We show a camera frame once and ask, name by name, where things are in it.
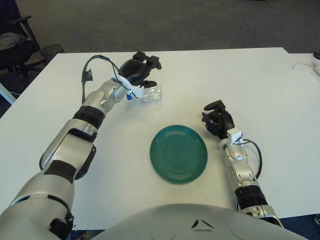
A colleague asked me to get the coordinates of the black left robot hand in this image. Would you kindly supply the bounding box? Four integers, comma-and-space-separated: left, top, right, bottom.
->
117, 51, 163, 88

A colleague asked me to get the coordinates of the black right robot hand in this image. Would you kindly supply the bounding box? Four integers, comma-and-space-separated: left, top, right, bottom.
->
201, 99, 236, 139

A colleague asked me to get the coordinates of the green round plate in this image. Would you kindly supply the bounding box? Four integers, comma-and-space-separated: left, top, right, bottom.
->
149, 124, 209, 185

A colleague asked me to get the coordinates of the silver robot torso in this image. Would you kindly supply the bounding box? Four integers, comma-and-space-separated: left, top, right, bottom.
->
92, 203, 308, 240

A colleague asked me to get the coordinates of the black office chair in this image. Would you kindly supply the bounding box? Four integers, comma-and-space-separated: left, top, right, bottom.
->
0, 0, 45, 83

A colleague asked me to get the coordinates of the grey cloth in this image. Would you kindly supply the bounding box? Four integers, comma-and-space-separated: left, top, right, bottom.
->
0, 32, 26, 50

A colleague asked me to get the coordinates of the white board edge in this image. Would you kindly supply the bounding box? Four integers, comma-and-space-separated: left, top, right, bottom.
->
0, 81, 17, 105

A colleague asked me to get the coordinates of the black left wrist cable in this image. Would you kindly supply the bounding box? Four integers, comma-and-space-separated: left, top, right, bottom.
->
81, 54, 121, 100

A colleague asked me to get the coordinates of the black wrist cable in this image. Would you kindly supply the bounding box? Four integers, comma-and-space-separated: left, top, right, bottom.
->
242, 138, 263, 180
81, 54, 121, 100

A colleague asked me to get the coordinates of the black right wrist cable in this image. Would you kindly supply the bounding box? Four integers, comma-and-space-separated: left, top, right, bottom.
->
242, 138, 263, 180

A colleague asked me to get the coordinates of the black wire mesh bin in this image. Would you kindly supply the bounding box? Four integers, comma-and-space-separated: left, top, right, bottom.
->
39, 44, 65, 66

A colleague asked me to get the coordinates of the thin white cable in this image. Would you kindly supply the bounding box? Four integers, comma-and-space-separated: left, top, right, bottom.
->
292, 61, 315, 71

